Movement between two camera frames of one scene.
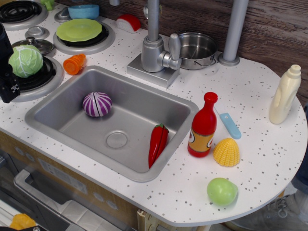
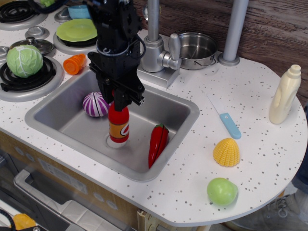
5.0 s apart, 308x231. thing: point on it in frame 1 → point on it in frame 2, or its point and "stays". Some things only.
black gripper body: x=9 y=83 → x=115 y=64
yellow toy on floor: x=21 y=221 stays
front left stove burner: x=46 y=82 stays
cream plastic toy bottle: x=285 y=94 stays
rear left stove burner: x=22 y=15 stays
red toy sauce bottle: x=204 y=127 → x=118 y=123
